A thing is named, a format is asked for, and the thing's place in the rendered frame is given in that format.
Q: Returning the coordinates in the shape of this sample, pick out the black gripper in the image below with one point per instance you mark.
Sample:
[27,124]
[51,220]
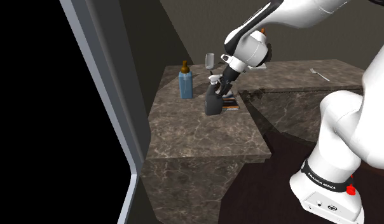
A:
[230,74]

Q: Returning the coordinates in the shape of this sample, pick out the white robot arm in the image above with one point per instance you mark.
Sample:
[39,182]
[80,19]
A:
[340,130]

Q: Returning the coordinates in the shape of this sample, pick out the stack of striped books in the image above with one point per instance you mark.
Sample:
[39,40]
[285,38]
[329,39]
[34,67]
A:
[231,104]

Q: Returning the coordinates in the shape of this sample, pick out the dark grey spray bottle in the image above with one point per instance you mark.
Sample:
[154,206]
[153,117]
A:
[213,104]

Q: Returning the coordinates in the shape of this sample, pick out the clear drinking glass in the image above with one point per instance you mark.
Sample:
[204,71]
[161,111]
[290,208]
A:
[209,60]

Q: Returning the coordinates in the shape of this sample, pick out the blue bottle with brown cap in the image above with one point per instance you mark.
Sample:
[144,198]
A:
[185,85]

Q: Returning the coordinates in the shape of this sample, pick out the silver fork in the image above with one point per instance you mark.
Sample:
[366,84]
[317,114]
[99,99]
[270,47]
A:
[319,74]

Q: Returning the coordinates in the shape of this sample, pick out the grey-framed dark door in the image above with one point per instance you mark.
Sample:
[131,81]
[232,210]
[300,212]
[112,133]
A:
[102,93]

